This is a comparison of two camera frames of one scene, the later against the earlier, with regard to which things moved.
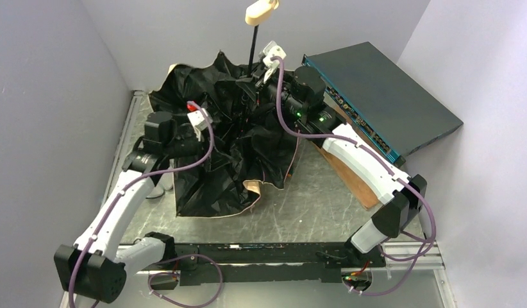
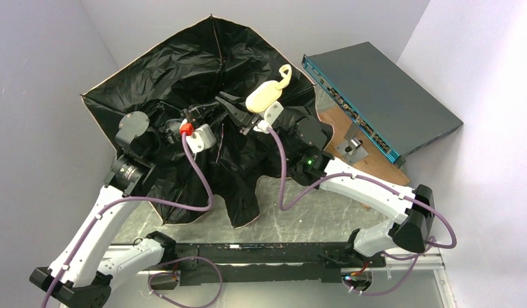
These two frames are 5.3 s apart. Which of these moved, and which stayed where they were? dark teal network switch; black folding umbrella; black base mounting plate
Moved: black folding umbrella
Stayed: black base mounting plate; dark teal network switch
